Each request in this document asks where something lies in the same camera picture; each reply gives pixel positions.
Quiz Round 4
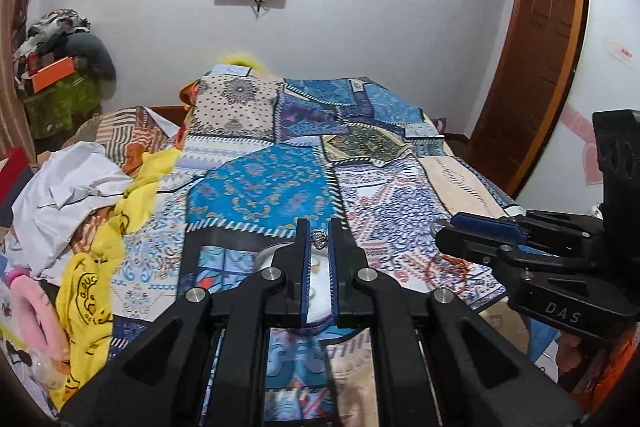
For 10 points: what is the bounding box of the white round jewelry dish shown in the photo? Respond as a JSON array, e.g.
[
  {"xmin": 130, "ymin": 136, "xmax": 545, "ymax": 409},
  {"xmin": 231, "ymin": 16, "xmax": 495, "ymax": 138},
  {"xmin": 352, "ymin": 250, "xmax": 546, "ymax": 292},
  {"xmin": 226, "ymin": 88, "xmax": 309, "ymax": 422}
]
[{"xmin": 256, "ymin": 241, "xmax": 335, "ymax": 326}]

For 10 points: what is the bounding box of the patchwork printed blanket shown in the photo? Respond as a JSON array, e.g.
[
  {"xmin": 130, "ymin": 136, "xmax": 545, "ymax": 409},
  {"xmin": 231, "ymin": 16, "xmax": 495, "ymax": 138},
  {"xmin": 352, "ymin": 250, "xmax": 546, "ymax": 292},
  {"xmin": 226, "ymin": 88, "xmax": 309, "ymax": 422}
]
[{"xmin": 107, "ymin": 64, "xmax": 563, "ymax": 427}]

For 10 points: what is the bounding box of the green patterned cloth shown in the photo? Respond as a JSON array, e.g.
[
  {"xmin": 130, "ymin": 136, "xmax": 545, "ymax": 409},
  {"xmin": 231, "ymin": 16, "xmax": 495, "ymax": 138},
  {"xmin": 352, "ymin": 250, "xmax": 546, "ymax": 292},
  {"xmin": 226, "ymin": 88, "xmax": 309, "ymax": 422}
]
[{"xmin": 22, "ymin": 69, "xmax": 103, "ymax": 140}]

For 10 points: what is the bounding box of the brown wooden door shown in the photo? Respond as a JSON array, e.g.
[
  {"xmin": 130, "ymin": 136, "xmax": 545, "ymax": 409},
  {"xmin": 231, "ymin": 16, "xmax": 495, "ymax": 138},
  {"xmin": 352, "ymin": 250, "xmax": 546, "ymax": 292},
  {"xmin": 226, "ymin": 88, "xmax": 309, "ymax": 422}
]
[{"xmin": 467, "ymin": 0, "xmax": 588, "ymax": 198}]

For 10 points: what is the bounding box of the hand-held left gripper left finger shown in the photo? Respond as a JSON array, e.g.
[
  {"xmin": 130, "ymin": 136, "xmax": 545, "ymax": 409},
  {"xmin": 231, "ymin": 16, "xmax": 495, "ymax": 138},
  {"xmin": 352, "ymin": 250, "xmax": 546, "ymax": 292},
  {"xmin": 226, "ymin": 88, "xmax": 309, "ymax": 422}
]
[{"xmin": 59, "ymin": 218, "xmax": 309, "ymax": 427}]

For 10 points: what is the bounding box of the red string bracelet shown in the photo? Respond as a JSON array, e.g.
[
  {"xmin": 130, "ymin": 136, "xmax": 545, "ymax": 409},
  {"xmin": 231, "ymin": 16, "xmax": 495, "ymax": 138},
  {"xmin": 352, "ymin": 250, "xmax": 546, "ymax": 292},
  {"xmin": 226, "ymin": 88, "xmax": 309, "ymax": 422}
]
[{"xmin": 424, "ymin": 254, "xmax": 483, "ymax": 294}]

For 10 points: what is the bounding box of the yellow printed cloth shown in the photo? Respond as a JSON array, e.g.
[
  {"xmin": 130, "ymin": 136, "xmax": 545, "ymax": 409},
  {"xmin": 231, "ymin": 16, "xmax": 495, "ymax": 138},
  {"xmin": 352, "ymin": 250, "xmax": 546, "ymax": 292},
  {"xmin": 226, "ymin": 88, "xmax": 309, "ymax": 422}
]
[{"xmin": 52, "ymin": 147, "xmax": 182, "ymax": 413}]

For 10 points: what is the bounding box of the person's right hand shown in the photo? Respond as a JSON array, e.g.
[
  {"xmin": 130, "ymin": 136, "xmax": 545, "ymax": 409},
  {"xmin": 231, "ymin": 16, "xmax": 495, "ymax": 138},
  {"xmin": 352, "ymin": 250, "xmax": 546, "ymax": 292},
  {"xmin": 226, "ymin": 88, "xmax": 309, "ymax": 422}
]
[{"xmin": 561, "ymin": 333, "xmax": 586, "ymax": 370}]

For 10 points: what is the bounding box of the pink plush item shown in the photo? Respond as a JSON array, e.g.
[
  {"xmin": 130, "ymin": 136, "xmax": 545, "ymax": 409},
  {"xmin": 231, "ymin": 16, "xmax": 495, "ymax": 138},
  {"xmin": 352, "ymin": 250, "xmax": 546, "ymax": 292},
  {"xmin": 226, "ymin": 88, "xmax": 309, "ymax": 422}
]
[{"xmin": 5, "ymin": 269, "xmax": 71, "ymax": 365}]

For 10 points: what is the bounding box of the orange box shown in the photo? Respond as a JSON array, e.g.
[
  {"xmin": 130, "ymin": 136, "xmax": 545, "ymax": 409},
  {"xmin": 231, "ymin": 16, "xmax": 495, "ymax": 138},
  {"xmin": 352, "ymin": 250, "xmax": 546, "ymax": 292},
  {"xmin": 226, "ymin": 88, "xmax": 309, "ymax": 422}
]
[{"xmin": 29, "ymin": 56, "xmax": 77, "ymax": 94}]

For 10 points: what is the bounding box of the striped orange cloth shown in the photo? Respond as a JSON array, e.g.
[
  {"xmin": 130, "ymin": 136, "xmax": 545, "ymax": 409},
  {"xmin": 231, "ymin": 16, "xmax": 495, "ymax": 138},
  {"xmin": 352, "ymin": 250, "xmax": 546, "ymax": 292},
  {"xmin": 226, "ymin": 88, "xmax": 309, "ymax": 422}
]
[{"xmin": 62, "ymin": 107, "xmax": 183, "ymax": 178}]

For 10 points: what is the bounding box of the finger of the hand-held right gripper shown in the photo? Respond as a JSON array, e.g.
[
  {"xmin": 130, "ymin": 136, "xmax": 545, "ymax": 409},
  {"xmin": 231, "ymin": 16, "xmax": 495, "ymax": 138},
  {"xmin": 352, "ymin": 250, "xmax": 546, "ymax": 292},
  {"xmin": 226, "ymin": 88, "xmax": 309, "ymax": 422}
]
[
  {"xmin": 433, "ymin": 219, "xmax": 601, "ymax": 282},
  {"xmin": 448, "ymin": 209, "xmax": 608, "ymax": 248}
]

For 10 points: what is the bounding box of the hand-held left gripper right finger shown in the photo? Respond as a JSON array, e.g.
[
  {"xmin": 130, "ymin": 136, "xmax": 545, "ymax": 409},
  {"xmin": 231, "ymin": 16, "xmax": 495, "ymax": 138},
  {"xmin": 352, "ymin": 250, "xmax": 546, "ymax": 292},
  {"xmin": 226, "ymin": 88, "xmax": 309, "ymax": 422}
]
[{"xmin": 329, "ymin": 217, "xmax": 584, "ymax": 427}]

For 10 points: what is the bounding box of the pile of clothes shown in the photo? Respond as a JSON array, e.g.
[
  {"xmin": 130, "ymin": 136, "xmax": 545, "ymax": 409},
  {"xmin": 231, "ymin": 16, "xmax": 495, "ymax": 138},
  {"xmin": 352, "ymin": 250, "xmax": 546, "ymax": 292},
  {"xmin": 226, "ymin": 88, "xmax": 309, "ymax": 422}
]
[{"xmin": 12, "ymin": 9, "xmax": 118, "ymax": 95}]

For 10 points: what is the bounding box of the white cloth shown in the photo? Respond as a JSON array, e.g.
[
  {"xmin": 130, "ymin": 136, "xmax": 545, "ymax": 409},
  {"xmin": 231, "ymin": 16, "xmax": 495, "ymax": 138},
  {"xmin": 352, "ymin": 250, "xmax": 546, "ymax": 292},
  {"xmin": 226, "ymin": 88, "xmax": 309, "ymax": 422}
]
[{"xmin": 11, "ymin": 142, "xmax": 133, "ymax": 278}]

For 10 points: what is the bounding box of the striped curtain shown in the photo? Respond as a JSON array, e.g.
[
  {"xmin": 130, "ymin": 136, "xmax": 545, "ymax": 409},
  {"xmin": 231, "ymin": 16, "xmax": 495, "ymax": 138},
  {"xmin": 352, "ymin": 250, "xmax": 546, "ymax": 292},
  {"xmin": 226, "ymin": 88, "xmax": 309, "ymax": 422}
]
[{"xmin": 0, "ymin": 0, "xmax": 76, "ymax": 162}]

